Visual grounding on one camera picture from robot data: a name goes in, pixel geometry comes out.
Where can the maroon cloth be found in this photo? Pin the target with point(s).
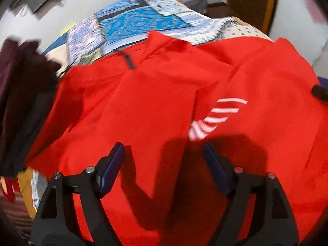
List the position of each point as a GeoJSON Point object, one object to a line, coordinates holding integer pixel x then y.
{"type": "Point", "coordinates": [11, 59]}

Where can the patterned blue and cream bedsheet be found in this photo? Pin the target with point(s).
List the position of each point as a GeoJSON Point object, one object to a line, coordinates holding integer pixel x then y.
{"type": "Point", "coordinates": [143, 20]}

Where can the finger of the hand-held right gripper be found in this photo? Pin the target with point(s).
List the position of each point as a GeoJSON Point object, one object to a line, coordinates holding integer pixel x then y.
{"type": "Point", "coordinates": [320, 92]}

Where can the black cloth pile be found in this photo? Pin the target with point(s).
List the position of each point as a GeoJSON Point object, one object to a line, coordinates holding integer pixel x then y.
{"type": "Point", "coordinates": [24, 123]}

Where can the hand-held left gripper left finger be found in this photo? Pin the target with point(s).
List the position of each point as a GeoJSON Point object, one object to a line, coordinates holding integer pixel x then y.
{"type": "Point", "coordinates": [110, 172]}

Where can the brown wooden door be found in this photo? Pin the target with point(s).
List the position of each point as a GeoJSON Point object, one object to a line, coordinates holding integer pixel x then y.
{"type": "Point", "coordinates": [249, 2]}

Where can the small red cloth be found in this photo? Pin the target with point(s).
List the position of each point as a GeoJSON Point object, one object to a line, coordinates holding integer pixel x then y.
{"type": "Point", "coordinates": [7, 189]}

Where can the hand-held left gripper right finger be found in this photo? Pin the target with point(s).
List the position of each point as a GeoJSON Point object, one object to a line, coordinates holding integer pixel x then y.
{"type": "Point", "coordinates": [217, 170]}

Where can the red jacket with white stripes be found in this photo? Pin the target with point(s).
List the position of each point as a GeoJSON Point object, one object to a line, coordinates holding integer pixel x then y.
{"type": "Point", "coordinates": [153, 94]}

